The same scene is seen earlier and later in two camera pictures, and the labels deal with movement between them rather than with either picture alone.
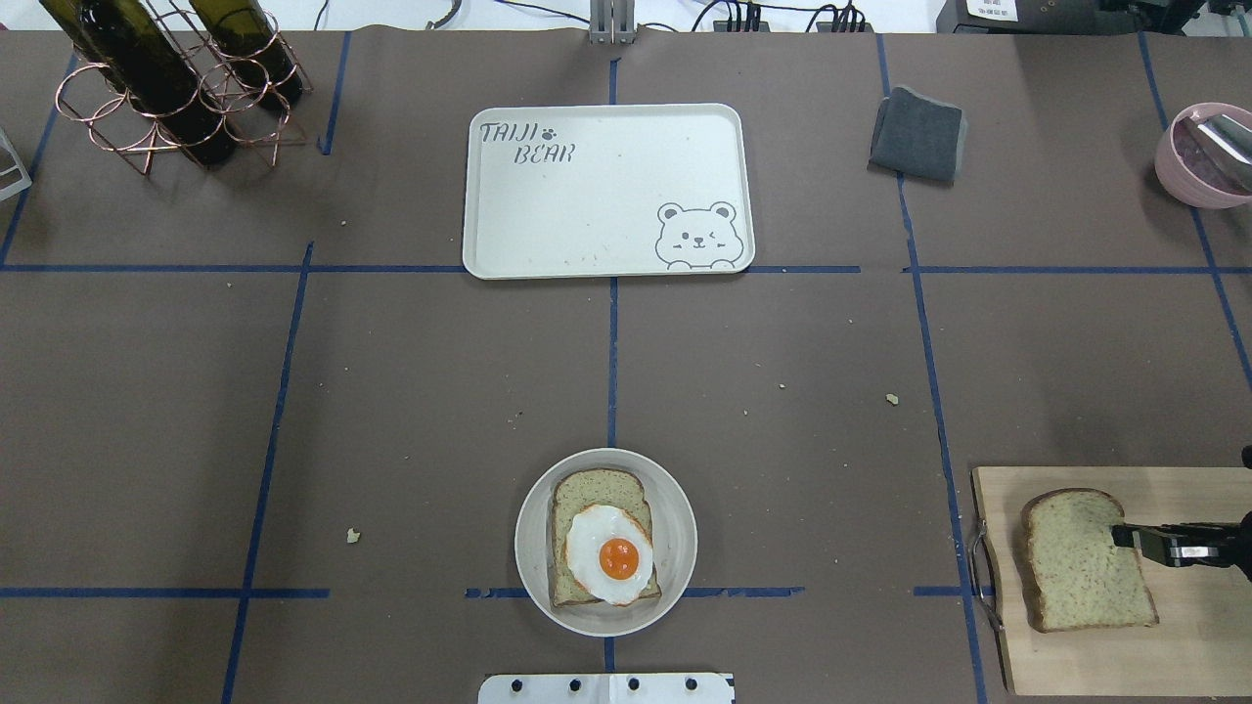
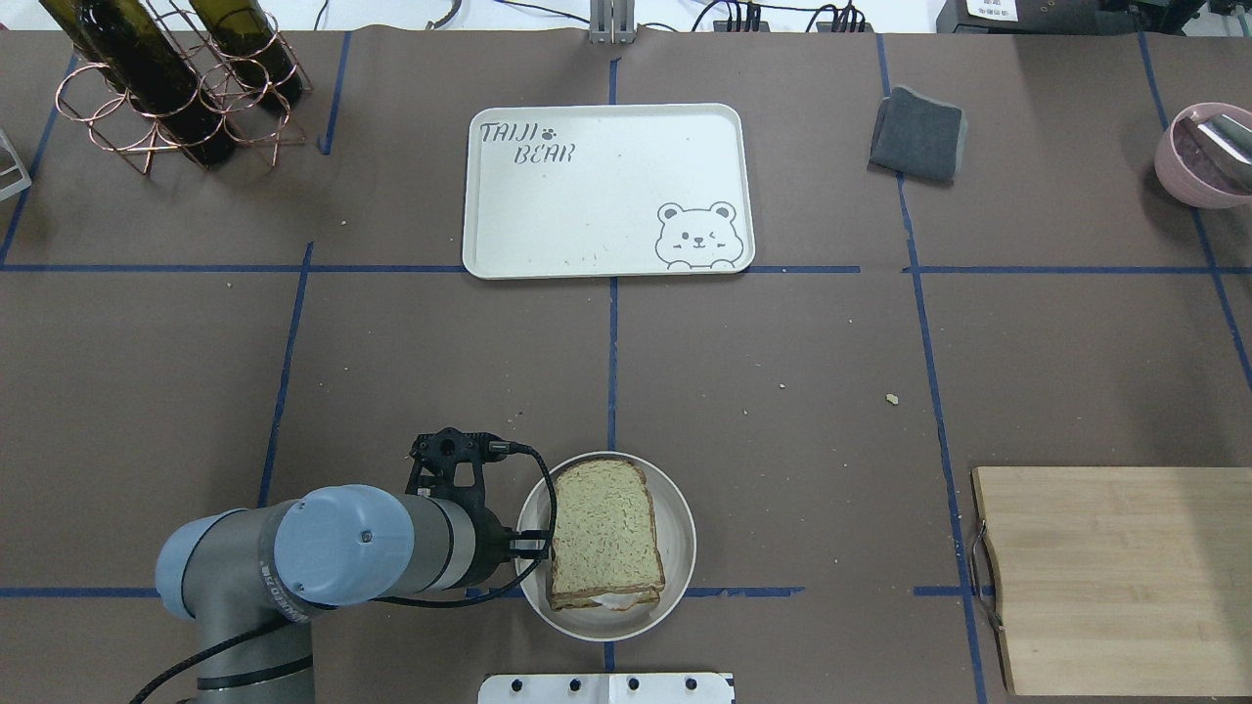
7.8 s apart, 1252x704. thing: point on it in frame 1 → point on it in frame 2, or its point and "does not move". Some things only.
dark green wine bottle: [247, 36] does not move
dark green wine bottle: [129, 46] does not move
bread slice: [1076, 578] → [604, 538]
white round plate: [675, 545] does not move
